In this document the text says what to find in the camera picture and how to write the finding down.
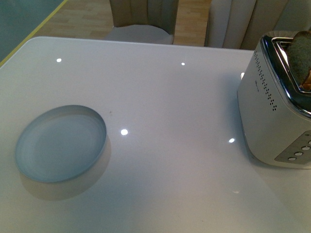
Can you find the beige chair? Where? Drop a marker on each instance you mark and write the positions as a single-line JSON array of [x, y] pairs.
[[143, 21], [239, 24]]

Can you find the brown bread slice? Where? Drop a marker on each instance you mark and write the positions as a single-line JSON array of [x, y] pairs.
[[299, 59]]

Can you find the beige left chair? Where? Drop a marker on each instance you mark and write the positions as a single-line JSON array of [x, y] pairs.
[[143, 21]]

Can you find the white round plate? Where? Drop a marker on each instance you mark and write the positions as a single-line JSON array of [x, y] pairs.
[[61, 144]]

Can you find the white chrome two-slot toaster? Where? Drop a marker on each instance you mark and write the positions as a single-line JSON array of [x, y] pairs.
[[275, 110]]

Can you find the beige right chair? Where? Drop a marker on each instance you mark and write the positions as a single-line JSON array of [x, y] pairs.
[[239, 24]]

